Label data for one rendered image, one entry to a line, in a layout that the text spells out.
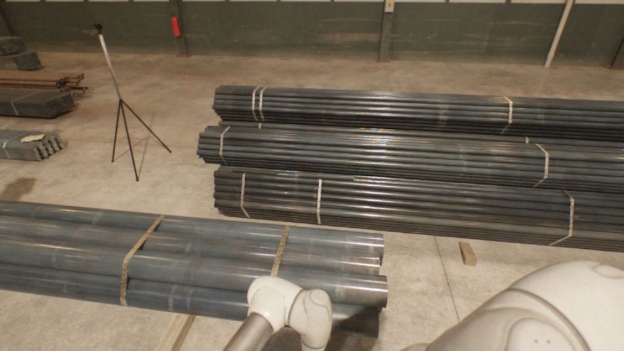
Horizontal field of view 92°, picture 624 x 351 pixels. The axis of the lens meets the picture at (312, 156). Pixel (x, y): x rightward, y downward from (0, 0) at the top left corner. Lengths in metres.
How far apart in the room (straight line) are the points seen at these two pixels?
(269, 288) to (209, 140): 1.73
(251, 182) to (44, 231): 1.37
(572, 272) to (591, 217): 2.53
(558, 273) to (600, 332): 0.08
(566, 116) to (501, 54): 7.02
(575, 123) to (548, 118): 0.21
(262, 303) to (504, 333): 0.88
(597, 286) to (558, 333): 0.14
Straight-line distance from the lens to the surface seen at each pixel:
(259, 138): 2.54
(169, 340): 2.23
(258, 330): 1.15
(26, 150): 5.03
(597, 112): 3.41
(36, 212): 2.83
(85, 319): 2.69
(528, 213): 2.87
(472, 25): 9.75
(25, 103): 6.66
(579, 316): 0.52
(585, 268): 0.59
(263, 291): 1.20
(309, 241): 1.93
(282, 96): 2.86
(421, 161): 2.49
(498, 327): 0.43
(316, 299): 1.14
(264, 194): 2.61
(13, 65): 10.60
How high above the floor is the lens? 1.89
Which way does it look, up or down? 29 degrees down
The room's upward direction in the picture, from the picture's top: straight up
